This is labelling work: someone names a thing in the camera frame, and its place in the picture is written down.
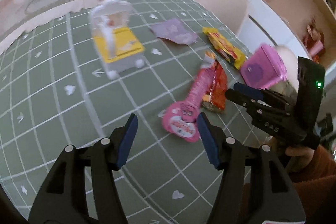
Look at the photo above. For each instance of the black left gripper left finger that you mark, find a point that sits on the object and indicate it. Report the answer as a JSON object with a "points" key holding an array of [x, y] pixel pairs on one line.
{"points": [[80, 186]]}

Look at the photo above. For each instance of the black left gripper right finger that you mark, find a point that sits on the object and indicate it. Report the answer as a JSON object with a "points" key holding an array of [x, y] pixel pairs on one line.
{"points": [[255, 188]]}

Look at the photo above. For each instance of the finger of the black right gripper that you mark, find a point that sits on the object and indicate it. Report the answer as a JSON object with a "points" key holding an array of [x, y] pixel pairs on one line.
{"points": [[241, 99], [253, 93]]}

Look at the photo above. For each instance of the pink round-end candy wrapper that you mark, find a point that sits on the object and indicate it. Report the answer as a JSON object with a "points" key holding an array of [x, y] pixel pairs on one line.
{"points": [[180, 118]]}

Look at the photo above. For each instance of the person's orange sleeve forearm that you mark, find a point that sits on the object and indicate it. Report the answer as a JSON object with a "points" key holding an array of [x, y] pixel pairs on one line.
{"points": [[315, 185]]}

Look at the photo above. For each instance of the person's right hand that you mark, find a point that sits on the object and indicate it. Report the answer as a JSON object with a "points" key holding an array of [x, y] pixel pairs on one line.
{"points": [[303, 155]]}

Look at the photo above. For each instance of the pink plastic box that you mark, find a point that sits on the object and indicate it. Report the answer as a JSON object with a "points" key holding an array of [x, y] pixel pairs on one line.
{"points": [[264, 68]]}

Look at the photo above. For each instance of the red orange snack wrapper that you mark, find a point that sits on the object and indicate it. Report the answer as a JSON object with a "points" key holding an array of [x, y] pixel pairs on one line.
{"points": [[214, 99]]}

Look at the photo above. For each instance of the yellow red snack wrapper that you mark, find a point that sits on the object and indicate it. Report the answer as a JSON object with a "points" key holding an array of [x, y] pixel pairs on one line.
{"points": [[226, 49]]}

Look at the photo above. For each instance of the beige chair near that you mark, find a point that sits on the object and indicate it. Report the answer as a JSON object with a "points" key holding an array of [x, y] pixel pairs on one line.
{"points": [[290, 61]]}

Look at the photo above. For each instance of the beige chair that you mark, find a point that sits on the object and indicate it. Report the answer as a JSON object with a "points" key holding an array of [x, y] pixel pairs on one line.
{"points": [[290, 61], [230, 12]]}

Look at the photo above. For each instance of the white lower cabinet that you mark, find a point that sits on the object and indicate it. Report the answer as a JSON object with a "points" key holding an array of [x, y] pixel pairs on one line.
{"points": [[254, 22]]}

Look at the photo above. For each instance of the red flower bouquet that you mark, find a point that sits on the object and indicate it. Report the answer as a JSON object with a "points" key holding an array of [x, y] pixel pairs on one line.
{"points": [[314, 41]]}

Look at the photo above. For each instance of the beige chair middle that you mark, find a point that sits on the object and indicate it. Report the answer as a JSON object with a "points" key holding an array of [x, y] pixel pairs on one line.
{"points": [[230, 12]]}

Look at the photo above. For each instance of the green grid tablecloth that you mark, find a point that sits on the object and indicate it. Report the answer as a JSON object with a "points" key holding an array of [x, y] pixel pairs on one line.
{"points": [[55, 92]]}

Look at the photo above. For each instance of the purple flat wrapper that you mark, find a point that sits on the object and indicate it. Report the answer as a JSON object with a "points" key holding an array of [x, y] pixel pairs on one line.
{"points": [[174, 30]]}

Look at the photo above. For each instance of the yellow white toy cart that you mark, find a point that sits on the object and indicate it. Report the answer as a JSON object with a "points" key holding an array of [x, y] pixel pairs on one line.
{"points": [[118, 47]]}

